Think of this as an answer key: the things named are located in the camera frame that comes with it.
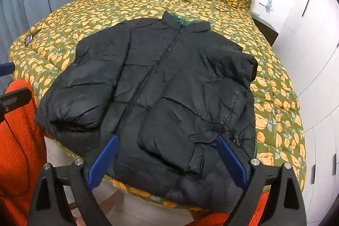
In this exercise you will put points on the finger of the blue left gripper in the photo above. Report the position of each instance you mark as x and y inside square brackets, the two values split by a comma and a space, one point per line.
[7, 69]

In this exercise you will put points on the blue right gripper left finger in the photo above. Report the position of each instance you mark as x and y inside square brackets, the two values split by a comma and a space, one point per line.
[100, 165]

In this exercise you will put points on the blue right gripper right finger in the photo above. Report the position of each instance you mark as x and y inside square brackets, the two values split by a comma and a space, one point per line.
[235, 161]

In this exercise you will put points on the black puffer jacket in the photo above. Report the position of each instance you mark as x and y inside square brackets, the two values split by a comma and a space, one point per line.
[167, 90]

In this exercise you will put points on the dark wooden nightstand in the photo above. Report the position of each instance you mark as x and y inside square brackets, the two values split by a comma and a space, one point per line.
[266, 29]

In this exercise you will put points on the white wardrobe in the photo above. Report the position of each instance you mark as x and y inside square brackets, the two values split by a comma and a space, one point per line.
[308, 48]

